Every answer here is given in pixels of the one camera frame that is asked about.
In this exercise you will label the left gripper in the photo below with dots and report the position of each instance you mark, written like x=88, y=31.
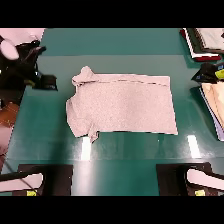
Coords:
x=49, y=82

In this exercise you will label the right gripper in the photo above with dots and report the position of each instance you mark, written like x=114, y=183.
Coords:
x=204, y=74

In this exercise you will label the grey T-shirt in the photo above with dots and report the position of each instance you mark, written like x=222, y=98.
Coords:
x=126, y=105

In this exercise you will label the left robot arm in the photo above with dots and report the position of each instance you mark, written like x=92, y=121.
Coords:
x=13, y=71

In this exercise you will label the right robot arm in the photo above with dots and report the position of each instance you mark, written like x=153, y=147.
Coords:
x=206, y=178

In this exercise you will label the red garment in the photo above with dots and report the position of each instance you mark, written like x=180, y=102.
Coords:
x=204, y=58

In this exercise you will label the dark green garment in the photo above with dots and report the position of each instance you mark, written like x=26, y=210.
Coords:
x=195, y=43

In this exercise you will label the white garment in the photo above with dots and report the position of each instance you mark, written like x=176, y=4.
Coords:
x=211, y=38

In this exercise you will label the lavender garment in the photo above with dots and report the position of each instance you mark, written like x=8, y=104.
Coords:
x=217, y=128

